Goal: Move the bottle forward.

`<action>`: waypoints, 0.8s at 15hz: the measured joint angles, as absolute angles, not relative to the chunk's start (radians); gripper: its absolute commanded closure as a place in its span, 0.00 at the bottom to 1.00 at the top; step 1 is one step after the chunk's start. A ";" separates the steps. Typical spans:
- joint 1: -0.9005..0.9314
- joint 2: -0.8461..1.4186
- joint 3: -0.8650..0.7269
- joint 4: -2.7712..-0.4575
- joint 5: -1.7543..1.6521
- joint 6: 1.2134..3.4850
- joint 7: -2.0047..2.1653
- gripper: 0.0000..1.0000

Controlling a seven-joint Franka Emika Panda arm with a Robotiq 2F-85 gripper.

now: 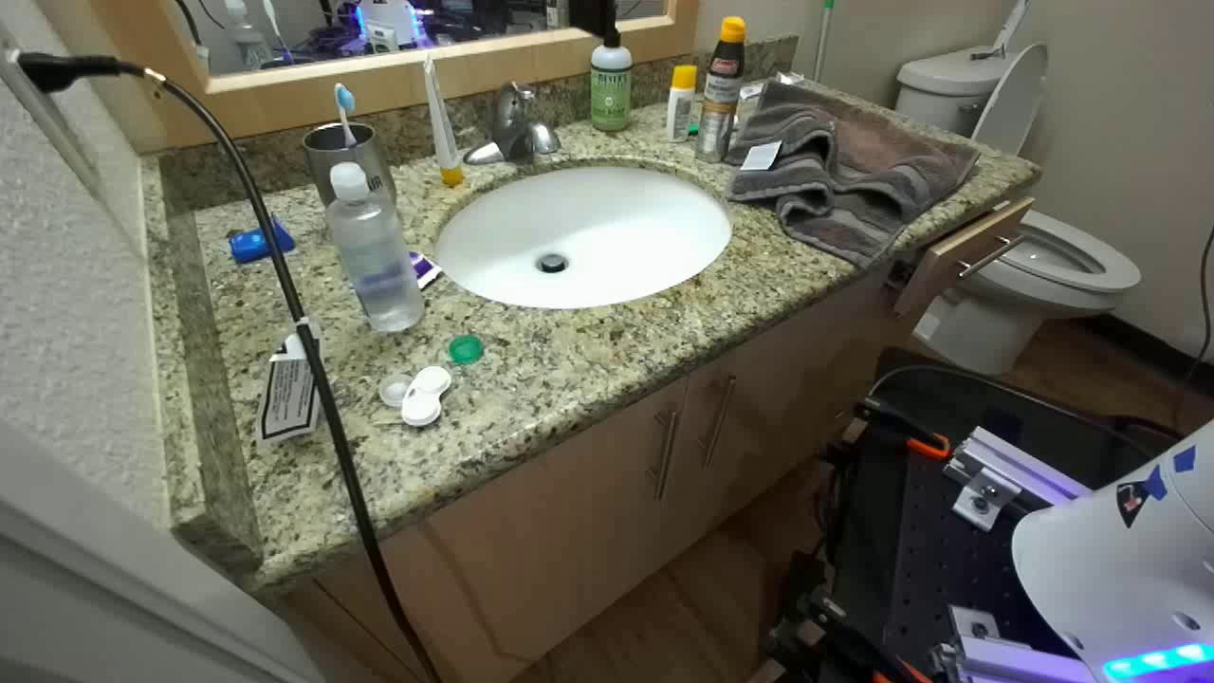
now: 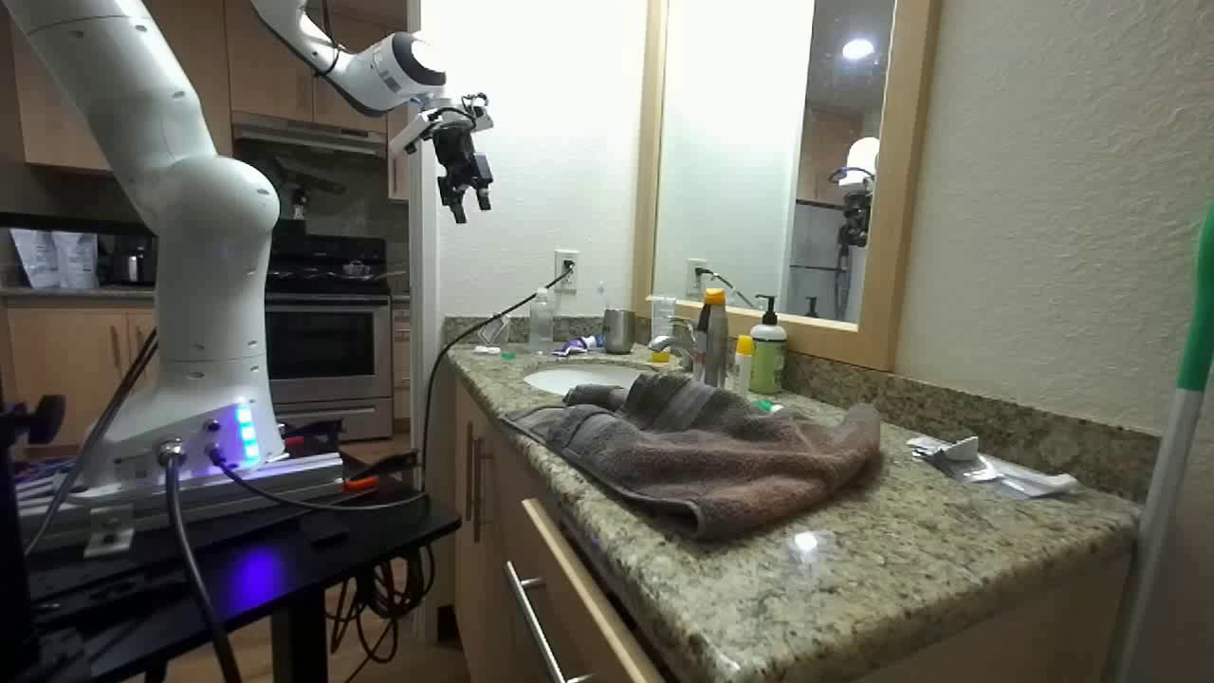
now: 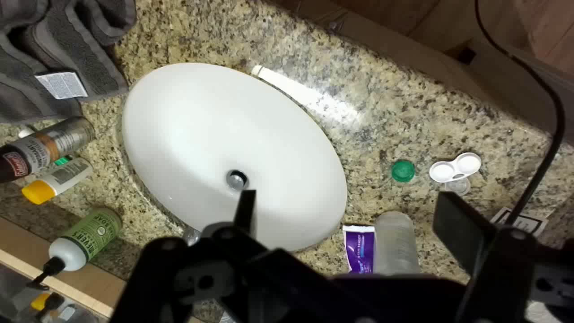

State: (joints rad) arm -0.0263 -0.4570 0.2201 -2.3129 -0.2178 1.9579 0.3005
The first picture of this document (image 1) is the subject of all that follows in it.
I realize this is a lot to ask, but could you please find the spray can with orange cap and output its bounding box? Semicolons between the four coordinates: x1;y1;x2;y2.
697;12;750;163

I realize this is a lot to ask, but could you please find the silver robot mounting bracket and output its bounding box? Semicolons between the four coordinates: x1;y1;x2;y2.
940;425;1091;535

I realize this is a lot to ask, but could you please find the metal cabinet door handle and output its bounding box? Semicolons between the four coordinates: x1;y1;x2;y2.
649;399;686;500
702;373;741;472

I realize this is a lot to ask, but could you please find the green lens case cap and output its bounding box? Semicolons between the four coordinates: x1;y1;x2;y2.
443;329;488;373

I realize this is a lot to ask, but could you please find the small bottle with yellow cap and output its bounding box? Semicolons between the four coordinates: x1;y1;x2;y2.
665;60;706;143

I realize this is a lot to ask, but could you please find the grey brown towel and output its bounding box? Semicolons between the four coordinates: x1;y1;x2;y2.
725;75;984;270

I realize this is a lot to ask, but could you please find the green soap pump bottle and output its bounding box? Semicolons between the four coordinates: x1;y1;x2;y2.
587;14;636;138

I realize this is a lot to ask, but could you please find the clear bottle with white cap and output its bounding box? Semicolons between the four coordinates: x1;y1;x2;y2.
321;160;428;337

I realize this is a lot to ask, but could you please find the black robot cart table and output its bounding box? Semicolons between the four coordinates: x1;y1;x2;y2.
766;361;1186;683

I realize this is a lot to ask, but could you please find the white and blue toothbrush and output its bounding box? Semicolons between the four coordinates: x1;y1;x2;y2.
329;81;364;153

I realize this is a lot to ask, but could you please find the white oval sink basin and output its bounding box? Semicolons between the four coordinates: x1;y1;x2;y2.
428;160;736;315

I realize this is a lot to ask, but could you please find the green and white pole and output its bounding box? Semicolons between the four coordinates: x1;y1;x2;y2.
812;0;847;85

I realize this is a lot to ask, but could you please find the small purple packet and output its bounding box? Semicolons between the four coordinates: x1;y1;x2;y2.
405;247;448;295

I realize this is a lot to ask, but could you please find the chrome sink faucet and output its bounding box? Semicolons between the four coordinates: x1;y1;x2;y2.
458;81;567;170

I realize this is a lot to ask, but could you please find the white cable warning tag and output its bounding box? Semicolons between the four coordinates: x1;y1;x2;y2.
254;329;325;449

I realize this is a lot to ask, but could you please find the wood framed wall mirror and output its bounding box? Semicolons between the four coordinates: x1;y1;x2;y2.
82;0;702;157

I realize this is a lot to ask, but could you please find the small blue plastic object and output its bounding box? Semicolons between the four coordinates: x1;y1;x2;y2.
225;220;300;270

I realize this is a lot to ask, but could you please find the white toilet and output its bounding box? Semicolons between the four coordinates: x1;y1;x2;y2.
892;43;1145;380

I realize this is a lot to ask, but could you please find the white contact lens case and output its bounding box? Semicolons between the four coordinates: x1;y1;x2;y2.
376;361;458;434

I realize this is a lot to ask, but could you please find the black camera cable with plug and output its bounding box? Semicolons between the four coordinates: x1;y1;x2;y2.
13;51;443;683

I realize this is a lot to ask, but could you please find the metal toothbrush cup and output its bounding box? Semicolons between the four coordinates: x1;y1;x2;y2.
300;122;399;214

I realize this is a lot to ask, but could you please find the wooden vanity cabinet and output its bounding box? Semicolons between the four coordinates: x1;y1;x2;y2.
266;267;894;683

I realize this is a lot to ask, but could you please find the white tube with yellow cap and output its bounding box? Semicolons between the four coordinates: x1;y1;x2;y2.
417;53;472;194

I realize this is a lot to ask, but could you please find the open wooden vanity drawer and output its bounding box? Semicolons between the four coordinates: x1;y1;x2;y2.
892;194;1040;324

